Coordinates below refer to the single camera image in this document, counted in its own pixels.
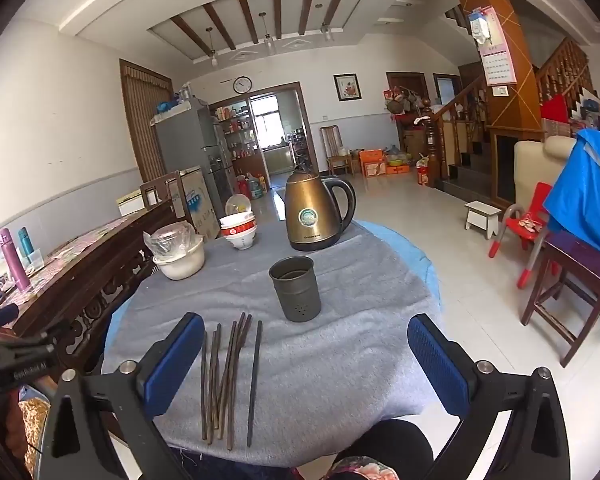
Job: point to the wooden door frame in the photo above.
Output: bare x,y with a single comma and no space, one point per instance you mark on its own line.
305,125

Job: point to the orange cardboard box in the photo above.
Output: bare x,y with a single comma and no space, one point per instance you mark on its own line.
372,162

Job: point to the wooden stair railing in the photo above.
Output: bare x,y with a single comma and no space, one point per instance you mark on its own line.
432,140

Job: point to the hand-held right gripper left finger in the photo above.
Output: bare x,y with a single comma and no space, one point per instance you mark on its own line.
175,360

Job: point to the grey table cloth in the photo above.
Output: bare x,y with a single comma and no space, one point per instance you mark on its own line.
330,360

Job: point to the metal kitchen rack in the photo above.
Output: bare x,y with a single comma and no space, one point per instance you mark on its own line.
300,147

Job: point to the brown wooden chair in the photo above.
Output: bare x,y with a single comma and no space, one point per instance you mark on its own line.
337,160

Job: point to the blue water jug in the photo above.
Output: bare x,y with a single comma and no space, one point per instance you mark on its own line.
254,187

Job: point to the teal thermos bottle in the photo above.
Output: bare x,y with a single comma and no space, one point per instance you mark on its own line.
26,245

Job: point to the plastic wrapped glass jar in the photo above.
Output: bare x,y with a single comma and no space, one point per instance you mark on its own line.
170,240

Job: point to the blue garment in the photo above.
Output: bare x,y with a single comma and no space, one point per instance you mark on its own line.
585,195

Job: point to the grey metal chopstick holder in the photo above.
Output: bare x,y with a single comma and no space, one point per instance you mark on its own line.
295,295

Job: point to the brown window curtain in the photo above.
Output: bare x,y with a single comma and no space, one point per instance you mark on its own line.
140,110

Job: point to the orange wooden pillar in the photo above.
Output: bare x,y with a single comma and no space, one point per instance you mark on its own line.
517,105

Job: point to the wooden stool with purple top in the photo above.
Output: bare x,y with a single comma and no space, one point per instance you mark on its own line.
575,255

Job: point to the framed wall picture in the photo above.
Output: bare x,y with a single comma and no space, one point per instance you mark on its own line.
347,87

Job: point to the dark wooden chair back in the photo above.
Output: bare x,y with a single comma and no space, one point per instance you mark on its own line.
157,181

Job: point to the floral seat mat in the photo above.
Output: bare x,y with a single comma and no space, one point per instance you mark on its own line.
80,247

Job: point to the grey refrigerator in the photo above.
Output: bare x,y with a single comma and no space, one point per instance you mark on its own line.
190,145

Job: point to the blue table cover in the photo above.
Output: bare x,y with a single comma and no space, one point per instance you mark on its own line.
420,260

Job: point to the yellow patterned cloth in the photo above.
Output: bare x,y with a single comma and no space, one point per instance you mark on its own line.
32,420

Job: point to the round wall clock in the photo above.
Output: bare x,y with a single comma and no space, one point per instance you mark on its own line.
242,85

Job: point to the white step stool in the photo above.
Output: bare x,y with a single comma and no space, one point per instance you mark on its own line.
480,210

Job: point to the stack of red white bowls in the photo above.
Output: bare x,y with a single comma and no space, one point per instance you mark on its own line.
237,235

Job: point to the shelf with bottles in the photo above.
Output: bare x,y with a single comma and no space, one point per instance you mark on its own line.
237,135

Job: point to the group of dark chopsticks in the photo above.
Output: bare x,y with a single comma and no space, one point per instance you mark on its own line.
230,385

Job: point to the cream sofa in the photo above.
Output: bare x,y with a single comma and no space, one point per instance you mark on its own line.
530,165

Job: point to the pink thermos bottle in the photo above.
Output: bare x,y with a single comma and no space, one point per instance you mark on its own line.
15,265

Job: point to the red plastic chair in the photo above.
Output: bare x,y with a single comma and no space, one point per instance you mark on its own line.
537,200

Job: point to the pink wall calendar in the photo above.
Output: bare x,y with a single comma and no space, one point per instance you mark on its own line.
497,65

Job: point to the glass pendant lamp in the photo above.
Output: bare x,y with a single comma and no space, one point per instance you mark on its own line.
267,42
326,32
213,57

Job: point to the carved dark wooden bench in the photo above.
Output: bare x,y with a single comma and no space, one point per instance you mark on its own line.
95,270

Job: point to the white ceramic bowl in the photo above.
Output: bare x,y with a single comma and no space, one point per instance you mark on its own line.
180,265

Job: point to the white appliance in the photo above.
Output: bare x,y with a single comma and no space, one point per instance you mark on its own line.
130,205

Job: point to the red package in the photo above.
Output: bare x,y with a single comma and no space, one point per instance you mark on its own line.
423,172

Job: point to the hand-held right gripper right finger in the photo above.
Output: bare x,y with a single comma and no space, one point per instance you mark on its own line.
437,365

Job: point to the person's black trouser leg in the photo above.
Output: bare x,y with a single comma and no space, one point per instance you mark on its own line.
390,440

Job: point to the white printed carton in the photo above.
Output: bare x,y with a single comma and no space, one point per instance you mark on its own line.
195,205

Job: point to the bronze electric kettle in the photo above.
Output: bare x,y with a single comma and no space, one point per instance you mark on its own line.
310,210

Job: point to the pile of colourful boxes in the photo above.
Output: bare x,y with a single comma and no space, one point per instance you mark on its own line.
555,107

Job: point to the pile of hanging bags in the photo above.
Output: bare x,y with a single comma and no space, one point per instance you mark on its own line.
402,102

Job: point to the white wall switch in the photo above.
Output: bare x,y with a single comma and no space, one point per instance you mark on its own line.
499,91

